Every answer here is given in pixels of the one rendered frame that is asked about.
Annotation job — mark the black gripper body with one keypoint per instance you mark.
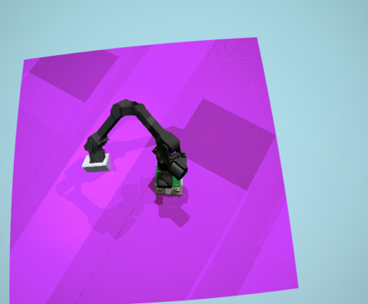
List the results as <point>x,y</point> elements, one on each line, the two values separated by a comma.
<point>165,181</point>

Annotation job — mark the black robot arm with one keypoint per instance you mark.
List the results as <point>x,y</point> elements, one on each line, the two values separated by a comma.
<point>166,141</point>

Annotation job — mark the green board with square handle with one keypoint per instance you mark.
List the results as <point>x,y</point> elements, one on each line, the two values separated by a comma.
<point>174,179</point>

